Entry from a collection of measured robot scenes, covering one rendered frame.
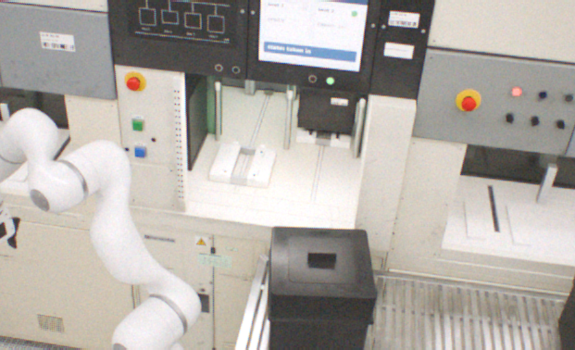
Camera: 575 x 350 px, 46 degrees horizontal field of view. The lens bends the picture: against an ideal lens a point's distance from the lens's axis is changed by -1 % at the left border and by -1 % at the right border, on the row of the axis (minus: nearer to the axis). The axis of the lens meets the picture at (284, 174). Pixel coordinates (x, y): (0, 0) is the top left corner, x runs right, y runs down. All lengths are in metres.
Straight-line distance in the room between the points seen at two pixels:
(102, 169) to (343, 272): 0.77
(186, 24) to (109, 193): 0.62
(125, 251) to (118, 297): 1.18
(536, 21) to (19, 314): 2.18
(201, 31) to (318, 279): 0.76
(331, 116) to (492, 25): 0.91
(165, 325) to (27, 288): 1.33
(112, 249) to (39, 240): 1.13
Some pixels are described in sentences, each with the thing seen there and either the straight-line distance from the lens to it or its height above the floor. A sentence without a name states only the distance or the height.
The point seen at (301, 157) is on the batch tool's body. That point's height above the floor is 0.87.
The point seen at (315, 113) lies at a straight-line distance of 2.62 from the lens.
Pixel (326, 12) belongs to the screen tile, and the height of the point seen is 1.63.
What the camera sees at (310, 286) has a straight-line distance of 1.89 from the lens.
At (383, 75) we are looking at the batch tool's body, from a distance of 1.94.
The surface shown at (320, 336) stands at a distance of 1.99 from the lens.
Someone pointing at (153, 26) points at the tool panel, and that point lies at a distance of 1.99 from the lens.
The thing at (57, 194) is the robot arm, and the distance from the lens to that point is 1.45.
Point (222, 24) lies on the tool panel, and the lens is 1.93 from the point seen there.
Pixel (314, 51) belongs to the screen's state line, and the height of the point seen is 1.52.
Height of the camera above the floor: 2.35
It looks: 36 degrees down
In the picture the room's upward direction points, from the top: 4 degrees clockwise
